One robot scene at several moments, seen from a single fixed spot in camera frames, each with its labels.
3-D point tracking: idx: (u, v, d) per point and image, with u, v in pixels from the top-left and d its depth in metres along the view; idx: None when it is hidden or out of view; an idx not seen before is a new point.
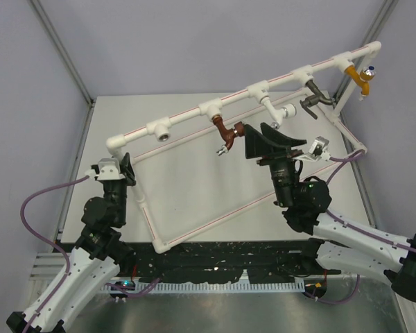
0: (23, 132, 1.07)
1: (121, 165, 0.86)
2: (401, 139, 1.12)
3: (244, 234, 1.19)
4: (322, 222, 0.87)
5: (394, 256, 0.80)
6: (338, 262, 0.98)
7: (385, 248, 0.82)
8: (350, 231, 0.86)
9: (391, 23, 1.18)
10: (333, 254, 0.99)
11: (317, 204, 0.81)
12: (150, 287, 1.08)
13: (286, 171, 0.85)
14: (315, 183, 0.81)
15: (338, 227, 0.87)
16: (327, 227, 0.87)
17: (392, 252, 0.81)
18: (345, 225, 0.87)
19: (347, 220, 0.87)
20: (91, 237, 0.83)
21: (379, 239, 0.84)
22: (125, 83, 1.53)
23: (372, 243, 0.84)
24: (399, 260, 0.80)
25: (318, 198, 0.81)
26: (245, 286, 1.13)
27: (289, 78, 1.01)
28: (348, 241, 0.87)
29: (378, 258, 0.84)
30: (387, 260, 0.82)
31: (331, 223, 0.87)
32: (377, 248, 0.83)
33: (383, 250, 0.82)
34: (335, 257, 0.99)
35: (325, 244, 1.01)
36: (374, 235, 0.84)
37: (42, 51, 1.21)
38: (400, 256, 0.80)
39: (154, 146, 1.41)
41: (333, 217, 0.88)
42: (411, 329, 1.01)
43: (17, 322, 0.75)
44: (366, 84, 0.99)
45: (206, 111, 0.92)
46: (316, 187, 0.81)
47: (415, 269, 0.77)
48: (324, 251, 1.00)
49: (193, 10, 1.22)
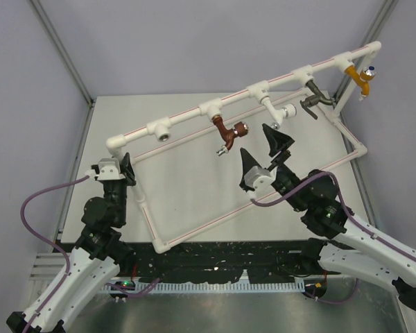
0: (23, 132, 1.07)
1: (121, 164, 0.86)
2: (401, 139, 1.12)
3: (244, 234, 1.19)
4: (350, 229, 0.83)
5: None
6: (343, 267, 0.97)
7: (412, 266, 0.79)
8: (378, 244, 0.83)
9: (391, 23, 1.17)
10: (337, 258, 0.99)
11: (319, 193, 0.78)
12: (150, 287, 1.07)
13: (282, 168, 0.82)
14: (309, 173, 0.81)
15: (365, 238, 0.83)
16: (354, 236, 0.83)
17: None
18: (374, 237, 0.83)
19: (376, 234, 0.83)
20: (91, 237, 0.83)
21: (408, 256, 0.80)
22: (125, 83, 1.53)
23: (400, 259, 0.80)
24: None
25: (317, 186, 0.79)
26: (245, 286, 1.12)
27: (289, 78, 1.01)
28: (374, 252, 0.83)
29: (402, 274, 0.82)
30: (412, 277, 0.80)
31: (359, 234, 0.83)
32: (404, 264, 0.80)
33: (409, 267, 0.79)
34: (340, 261, 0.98)
35: (327, 247, 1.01)
36: (402, 251, 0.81)
37: (42, 50, 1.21)
38: None
39: (154, 146, 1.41)
41: (361, 227, 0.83)
42: (411, 329, 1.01)
43: (17, 322, 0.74)
44: (367, 84, 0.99)
45: (206, 111, 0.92)
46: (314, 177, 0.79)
47: None
48: (328, 255, 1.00)
49: (194, 10, 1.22)
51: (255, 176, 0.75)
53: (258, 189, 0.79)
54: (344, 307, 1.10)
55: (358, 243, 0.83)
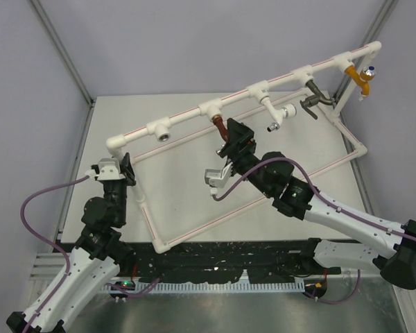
0: (23, 132, 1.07)
1: (121, 164, 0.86)
2: (401, 139, 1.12)
3: (244, 234, 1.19)
4: (315, 206, 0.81)
5: (389, 243, 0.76)
6: (333, 258, 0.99)
7: (378, 234, 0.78)
8: (344, 216, 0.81)
9: (391, 23, 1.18)
10: (328, 250, 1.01)
11: (272, 170, 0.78)
12: (150, 287, 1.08)
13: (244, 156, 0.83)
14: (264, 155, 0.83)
15: (331, 211, 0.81)
16: (319, 211, 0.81)
17: (385, 238, 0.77)
18: (338, 210, 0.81)
19: (340, 206, 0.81)
20: (91, 237, 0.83)
21: (374, 225, 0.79)
22: (125, 83, 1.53)
23: (367, 229, 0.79)
24: (394, 247, 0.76)
25: (272, 164, 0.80)
26: (245, 286, 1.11)
27: (289, 78, 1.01)
28: (340, 225, 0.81)
29: (371, 244, 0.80)
30: (380, 246, 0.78)
31: (324, 207, 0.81)
32: (371, 234, 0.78)
33: (376, 236, 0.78)
34: (331, 253, 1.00)
35: (322, 242, 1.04)
36: (368, 220, 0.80)
37: (41, 50, 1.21)
38: (394, 243, 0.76)
39: (154, 146, 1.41)
41: (326, 202, 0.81)
42: (411, 329, 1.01)
43: (16, 322, 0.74)
44: (366, 84, 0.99)
45: (206, 110, 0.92)
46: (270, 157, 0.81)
47: (409, 256, 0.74)
48: (321, 248, 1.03)
49: (193, 10, 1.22)
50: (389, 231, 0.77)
51: (205, 177, 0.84)
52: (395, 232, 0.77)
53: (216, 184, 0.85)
54: (343, 307, 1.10)
55: (324, 218, 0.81)
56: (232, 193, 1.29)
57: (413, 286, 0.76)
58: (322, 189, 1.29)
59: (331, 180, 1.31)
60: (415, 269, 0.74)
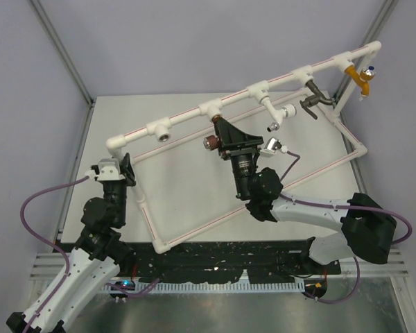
0: (22, 132, 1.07)
1: (121, 165, 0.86)
2: (401, 139, 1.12)
3: (244, 235, 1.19)
4: (276, 204, 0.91)
5: (336, 218, 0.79)
6: (324, 250, 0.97)
7: (328, 213, 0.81)
8: (300, 206, 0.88)
9: (391, 23, 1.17)
10: (319, 245, 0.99)
11: (268, 190, 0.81)
12: (150, 287, 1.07)
13: (247, 163, 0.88)
14: (262, 171, 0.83)
15: (290, 205, 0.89)
16: (279, 208, 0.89)
17: (333, 215, 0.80)
18: (295, 202, 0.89)
19: (296, 198, 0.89)
20: (91, 237, 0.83)
21: (322, 205, 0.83)
22: (125, 83, 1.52)
23: (317, 210, 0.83)
24: (340, 220, 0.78)
25: (268, 184, 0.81)
26: (245, 286, 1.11)
27: (289, 77, 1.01)
28: (301, 216, 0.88)
29: (328, 225, 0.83)
30: (334, 224, 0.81)
31: (283, 204, 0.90)
32: (321, 214, 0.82)
33: (326, 215, 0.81)
34: (321, 246, 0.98)
35: (316, 240, 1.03)
36: (317, 203, 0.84)
37: (41, 50, 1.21)
38: (340, 216, 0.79)
39: (154, 146, 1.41)
41: (284, 198, 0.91)
42: (411, 329, 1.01)
43: (17, 322, 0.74)
44: (366, 84, 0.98)
45: (206, 111, 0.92)
46: (266, 175, 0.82)
47: (356, 225, 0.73)
48: (314, 248, 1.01)
49: (193, 9, 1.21)
50: (335, 207, 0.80)
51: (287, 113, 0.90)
52: (340, 206, 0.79)
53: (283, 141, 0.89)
54: (343, 307, 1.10)
55: (286, 213, 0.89)
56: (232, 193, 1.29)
57: (379, 253, 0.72)
58: (322, 189, 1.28)
59: (331, 180, 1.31)
60: (366, 235, 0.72)
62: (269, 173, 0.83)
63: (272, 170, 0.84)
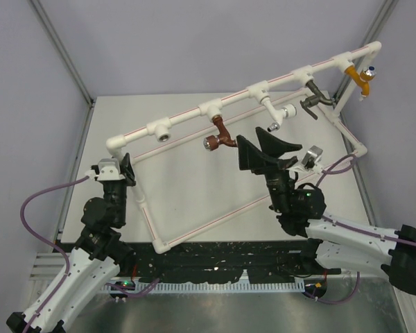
0: (22, 132, 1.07)
1: (121, 165, 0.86)
2: (401, 139, 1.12)
3: (244, 235, 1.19)
4: (313, 223, 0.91)
5: (384, 249, 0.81)
6: (340, 261, 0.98)
7: (374, 242, 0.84)
8: (340, 229, 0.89)
9: (391, 23, 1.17)
10: (331, 253, 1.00)
11: (315, 211, 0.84)
12: (150, 287, 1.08)
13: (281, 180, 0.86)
14: (312, 191, 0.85)
15: (328, 226, 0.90)
16: (317, 227, 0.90)
17: (380, 245, 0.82)
18: (334, 224, 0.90)
19: (336, 220, 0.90)
20: (91, 237, 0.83)
21: (367, 234, 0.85)
22: (125, 83, 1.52)
23: (360, 238, 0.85)
24: (388, 252, 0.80)
25: (315, 205, 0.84)
26: (245, 286, 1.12)
27: (289, 78, 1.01)
28: (338, 238, 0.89)
29: (369, 252, 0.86)
30: (378, 254, 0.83)
31: (322, 223, 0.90)
32: (365, 242, 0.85)
33: (371, 244, 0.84)
34: (334, 256, 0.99)
35: (323, 243, 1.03)
36: (362, 230, 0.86)
37: (41, 50, 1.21)
38: (388, 248, 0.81)
39: (154, 146, 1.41)
41: (323, 217, 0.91)
42: (411, 329, 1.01)
43: (17, 322, 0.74)
44: (367, 85, 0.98)
45: (206, 111, 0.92)
46: (314, 195, 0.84)
47: (405, 259, 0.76)
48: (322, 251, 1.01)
49: (193, 10, 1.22)
50: (382, 237, 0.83)
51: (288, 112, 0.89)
52: (387, 238, 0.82)
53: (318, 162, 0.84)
54: (344, 307, 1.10)
55: (323, 233, 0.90)
56: (233, 193, 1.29)
57: None
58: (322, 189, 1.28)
59: (331, 180, 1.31)
60: (413, 270, 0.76)
62: (317, 195, 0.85)
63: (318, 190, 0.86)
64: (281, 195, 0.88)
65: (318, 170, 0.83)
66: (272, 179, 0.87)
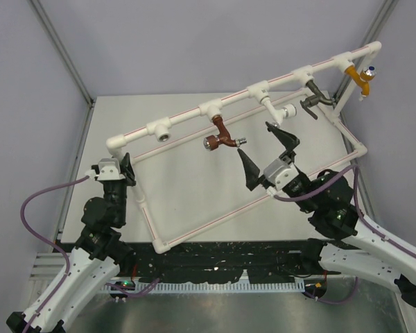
0: (22, 132, 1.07)
1: (121, 164, 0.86)
2: (401, 139, 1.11)
3: (245, 234, 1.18)
4: (360, 232, 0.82)
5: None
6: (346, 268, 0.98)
7: None
8: (389, 246, 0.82)
9: (391, 23, 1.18)
10: (338, 258, 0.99)
11: (335, 196, 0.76)
12: (150, 287, 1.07)
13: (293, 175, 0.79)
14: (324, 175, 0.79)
15: (376, 240, 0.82)
16: (365, 238, 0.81)
17: None
18: (385, 239, 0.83)
19: (385, 234, 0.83)
20: (91, 237, 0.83)
21: None
22: (125, 83, 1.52)
23: (410, 261, 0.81)
24: None
25: (333, 189, 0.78)
26: (245, 286, 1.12)
27: (289, 78, 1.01)
28: (383, 254, 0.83)
29: (412, 275, 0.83)
30: None
31: (369, 236, 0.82)
32: (414, 266, 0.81)
33: None
34: (340, 261, 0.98)
35: (328, 246, 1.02)
36: (410, 252, 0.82)
37: (42, 50, 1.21)
38: None
39: (154, 146, 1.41)
41: (372, 229, 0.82)
42: (411, 329, 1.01)
43: (16, 322, 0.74)
44: (367, 84, 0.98)
45: (206, 111, 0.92)
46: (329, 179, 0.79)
47: None
48: (328, 252, 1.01)
49: (193, 10, 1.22)
50: None
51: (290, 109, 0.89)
52: None
53: (281, 183, 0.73)
54: (344, 307, 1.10)
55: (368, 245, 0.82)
56: (233, 193, 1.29)
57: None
58: None
59: None
60: None
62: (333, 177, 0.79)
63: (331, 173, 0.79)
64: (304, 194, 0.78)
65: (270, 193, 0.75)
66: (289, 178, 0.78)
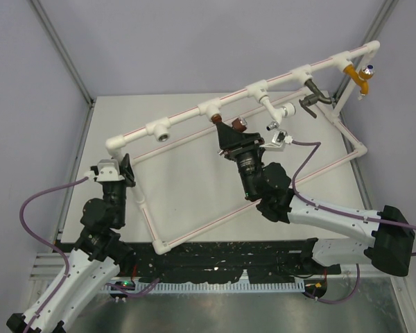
0: (22, 132, 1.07)
1: (120, 166, 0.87)
2: (401, 139, 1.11)
3: (244, 235, 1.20)
4: (295, 207, 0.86)
5: (367, 231, 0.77)
6: (330, 254, 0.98)
7: (357, 225, 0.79)
8: (323, 212, 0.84)
9: (391, 22, 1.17)
10: (325, 248, 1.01)
11: (273, 184, 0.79)
12: (150, 287, 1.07)
13: (252, 160, 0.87)
14: (266, 165, 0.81)
15: (310, 210, 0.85)
16: (299, 211, 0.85)
17: (362, 227, 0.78)
18: (317, 207, 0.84)
19: (318, 202, 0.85)
20: (90, 238, 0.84)
21: (351, 216, 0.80)
22: (125, 83, 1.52)
23: (344, 220, 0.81)
24: (371, 234, 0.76)
25: (273, 178, 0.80)
26: (245, 286, 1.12)
27: (288, 77, 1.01)
28: (322, 222, 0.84)
29: (354, 236, 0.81)
30: (360, 236, 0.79)
31: (304, 207, 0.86)
32: (349, 225, 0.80)
33: (354, 227, 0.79)
34: (327, 250, 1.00)
35: (318, 241, 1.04)
36: (345, 212, 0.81)
37: (41, 51, 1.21)
38: (371, 229, 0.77)
39: (154, 146, 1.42)
41: (305, 201, 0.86)
42: (411, 329, 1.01)
43: (17, 324, 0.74)
44: (366, 84, 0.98)
45: (206, 111, 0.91)
46: (269, 169, 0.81)
47: (388, 241, 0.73)
48: (317, 248, 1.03)
49: (193, 10, 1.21)
50: (365, 218, 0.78)
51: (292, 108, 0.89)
52: (371, 219, 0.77)
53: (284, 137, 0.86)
54: (344, 308, 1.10)
55: (306, 217, 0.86)
56: (232, 193, 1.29)
57: (403, 270, 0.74)
58: (322, 191, 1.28)
59: (330, 178, 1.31)
60: (399, 252, 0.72)
62: (275, 168, 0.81)
63: (272, 165, 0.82)
64: (249, 177, 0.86)
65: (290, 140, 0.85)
66: (243, 160, 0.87)
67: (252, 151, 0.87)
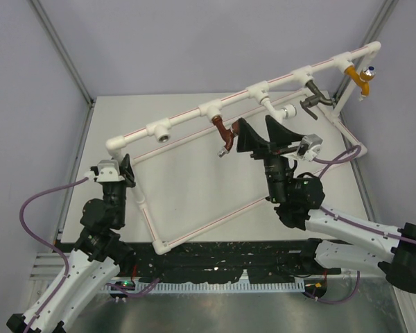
0: (22, 132, 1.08)
1: (121, 166, 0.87)
2: (401, 139, 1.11)
3: (244, 235, 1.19)
4: (313, 216, 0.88)
5: (386, 247, 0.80)
6: (336, 259, 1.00)
7: (376, 239, 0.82)
8: (342, 223, 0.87)
9: (391, 22, 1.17)
10: (330, 251, 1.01)
11: (313, 200, 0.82)
12: (150, 287, 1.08)
13: (277, 166, 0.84)
14: (308, 180, 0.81)
15: (328, 220, 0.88)
16: (317, 220, 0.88)
17: (382, 242, 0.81)
18: (335, 218, 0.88)
19: (338, 214, 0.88)
20: (90, 238, 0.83)
21: (370, 230, 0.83)
22: (125, 83, 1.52)
23: (364, 234, 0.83)
24: (391, 250, 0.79)
25: (313, 193, 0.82)
26: (245, 286, 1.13)
27: (289, 78, 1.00)
28: (340, 232, 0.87)
29: (372, 250, 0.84)
30: (378, 251, 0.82)
31: (322, 216, 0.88)
32: (369, 239, 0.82)
33: (374, 241, 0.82)
34: (333, 254, 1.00)
35: (322, 244, 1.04)
36: (365, 226, 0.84)
37: (41, 50, 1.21)
38: (391, 246, 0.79)
39: (154, 146, 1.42)
41: (324, 211, 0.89)
42: (411, 329, 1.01)
43: (16, 324, 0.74)
44: (366, 84, 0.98)
45: (206, 112, 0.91)
46: (311, 184, 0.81)
47: (407, 258, 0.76)
48: (320, 250, 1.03)
49: (193, 10, 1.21)
50: (385, 235, 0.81)
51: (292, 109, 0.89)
52: (391, 236, 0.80)
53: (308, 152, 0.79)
54: (344, 308, 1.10)
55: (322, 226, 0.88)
56: (232, 193, 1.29)
57: None
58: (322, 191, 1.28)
59: (330, 178, 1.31)
60: None
62: (315, 182, 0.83)
63: (311, 178, 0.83)
64: (279, 182, 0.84)
65: (310, 157, 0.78)
66: (270, 164, 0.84)
67: (280, 157, 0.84)
